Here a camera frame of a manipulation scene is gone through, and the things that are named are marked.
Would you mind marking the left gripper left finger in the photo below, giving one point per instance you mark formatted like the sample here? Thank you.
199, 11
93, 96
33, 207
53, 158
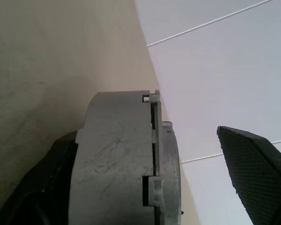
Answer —
25, 187

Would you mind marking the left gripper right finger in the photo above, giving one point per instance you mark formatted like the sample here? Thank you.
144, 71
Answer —
255, 168

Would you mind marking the gray toothed motor cover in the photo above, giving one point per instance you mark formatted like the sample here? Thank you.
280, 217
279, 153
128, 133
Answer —
168, 164

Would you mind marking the gray motor stator housing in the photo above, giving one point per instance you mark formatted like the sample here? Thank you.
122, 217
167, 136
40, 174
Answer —
112, 152

